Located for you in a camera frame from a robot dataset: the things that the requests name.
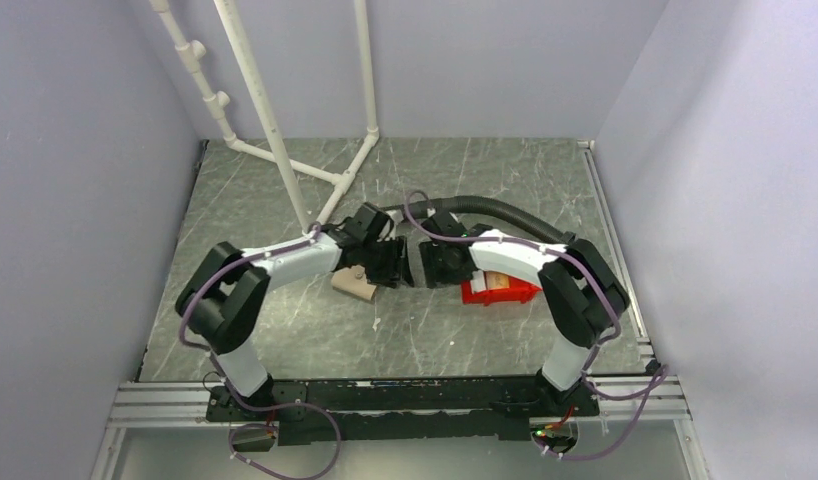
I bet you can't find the gold card in bin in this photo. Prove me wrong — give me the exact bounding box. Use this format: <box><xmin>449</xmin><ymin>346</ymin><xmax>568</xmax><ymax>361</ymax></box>
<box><xmin>485</xmin><ymin>271</ymin><xmax>510</xmax><ymax>290</ymax></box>

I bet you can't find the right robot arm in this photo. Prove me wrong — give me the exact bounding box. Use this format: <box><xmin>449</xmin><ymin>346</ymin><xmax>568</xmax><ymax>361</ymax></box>
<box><xmin>412</xmin><ymin>211</ymin><xmax>630</xmax><ymax>415</ymax></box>

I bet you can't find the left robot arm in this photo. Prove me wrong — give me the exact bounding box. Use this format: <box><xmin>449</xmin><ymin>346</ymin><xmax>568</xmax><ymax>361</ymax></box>
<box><xmin>175</xmin><ymin>202</ymin><xmax>414</xmax><ymax>420</ymax></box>

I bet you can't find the white card stack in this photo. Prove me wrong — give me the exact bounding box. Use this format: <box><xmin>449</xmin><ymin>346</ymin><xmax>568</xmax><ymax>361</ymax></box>
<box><xmin>469</xmin><ymin>271</ymin><xmax>488</xmax><ymax>294</ymax></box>

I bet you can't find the black corrugated hose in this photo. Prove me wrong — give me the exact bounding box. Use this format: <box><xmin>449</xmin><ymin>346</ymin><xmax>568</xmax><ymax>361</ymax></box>
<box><xmin>382</xmin><ymin>195</ymin><xmax>577</xmax><ymax>245</ymax></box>

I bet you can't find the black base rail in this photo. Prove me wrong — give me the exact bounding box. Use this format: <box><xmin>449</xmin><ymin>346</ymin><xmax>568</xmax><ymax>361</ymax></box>
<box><xmin>206</xmin><ymin>374</ymin><xmax>599</xmax><ymax>446</ymax></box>

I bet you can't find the red plastic bin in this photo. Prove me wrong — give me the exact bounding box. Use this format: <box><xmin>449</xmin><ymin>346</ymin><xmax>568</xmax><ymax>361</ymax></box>
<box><xmin>460</xmin><ymin>275</ymin><xmax>541</xmax><ymax>306</ymax></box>

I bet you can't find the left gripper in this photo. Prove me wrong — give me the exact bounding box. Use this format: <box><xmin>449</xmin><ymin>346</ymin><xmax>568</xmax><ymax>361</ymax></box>
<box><xmin>360</xmin><ymin>234</ymin><xmax>413</xmax><ymax>289</ymax></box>

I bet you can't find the beige card holder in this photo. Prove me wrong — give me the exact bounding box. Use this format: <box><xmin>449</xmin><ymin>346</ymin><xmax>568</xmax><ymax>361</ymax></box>
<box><xmin>330</xmin><ymin>266</ymin><xmax>377</xmax><ymax>303</ymax></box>

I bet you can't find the white PVC pipe frame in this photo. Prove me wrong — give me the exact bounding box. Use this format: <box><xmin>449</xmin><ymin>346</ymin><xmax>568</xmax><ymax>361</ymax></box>
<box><xmin>149</xmin><ymin>1</ymin><xmax>380</xmax><ymax>227</ymax></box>

